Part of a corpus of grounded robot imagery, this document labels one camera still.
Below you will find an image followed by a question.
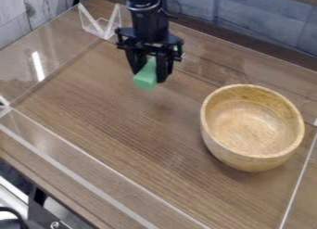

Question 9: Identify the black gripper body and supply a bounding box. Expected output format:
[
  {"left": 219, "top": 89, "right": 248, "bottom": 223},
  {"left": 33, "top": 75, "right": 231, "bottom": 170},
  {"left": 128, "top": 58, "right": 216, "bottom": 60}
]
[{"left": 116, "top": 5, "right": 184, "bottom": 61}]

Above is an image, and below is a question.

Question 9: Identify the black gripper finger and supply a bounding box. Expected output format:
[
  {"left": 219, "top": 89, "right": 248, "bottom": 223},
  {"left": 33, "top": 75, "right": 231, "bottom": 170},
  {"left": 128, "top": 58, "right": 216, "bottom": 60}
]
[
  {"left": 157, "top": 53, "right": 174, "bottom": 83},
  {"left": 126, "top": 49, "right": 148, "bottom": 74}
]

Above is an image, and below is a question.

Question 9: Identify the green rectangular block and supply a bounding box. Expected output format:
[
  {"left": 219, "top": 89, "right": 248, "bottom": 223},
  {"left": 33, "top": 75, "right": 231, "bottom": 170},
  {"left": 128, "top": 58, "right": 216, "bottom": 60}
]
[{"left": 133, "top": 45, "right": 181, "bottom": 92}]

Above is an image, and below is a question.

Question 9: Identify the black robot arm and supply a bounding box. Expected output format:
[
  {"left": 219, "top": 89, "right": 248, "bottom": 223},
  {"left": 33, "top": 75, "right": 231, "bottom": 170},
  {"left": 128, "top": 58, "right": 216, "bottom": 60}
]
[{"left": 116, "top": 0, "right": 185, "bottom": 83}]

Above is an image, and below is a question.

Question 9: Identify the wooden bowl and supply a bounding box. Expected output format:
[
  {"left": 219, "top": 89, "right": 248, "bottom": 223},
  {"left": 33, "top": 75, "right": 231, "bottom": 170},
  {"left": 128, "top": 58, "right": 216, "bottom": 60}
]
[{"left": 200, "top": 84, "right": 306, "bottom": 172}]

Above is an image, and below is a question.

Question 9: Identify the clear acrylic corner bracket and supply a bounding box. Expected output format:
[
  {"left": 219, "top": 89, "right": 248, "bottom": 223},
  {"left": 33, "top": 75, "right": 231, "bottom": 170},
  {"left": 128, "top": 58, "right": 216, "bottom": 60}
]
[{"left": 78, "top": 4, "right": 122, "bottom": 40}]

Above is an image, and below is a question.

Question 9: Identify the clear acrylic tray wall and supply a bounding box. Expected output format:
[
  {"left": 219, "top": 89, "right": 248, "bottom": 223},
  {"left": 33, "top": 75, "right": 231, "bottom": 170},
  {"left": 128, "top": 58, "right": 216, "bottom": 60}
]
[{"left": 0, "top": 96, "right": 212, "bottom": 229}]

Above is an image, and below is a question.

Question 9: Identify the black table frame leg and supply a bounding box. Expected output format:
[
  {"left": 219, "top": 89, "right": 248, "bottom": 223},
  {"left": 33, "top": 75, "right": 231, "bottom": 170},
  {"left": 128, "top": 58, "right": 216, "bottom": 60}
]
[{"left": 27, "top": 186, "right": 81, "bottom": 229}]

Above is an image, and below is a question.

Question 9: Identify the black cable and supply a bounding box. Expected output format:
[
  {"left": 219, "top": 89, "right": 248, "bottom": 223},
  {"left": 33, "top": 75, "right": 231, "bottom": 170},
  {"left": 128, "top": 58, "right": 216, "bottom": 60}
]
[{"left": 0, "top": 206, "right": 30, "bottom": 229}]

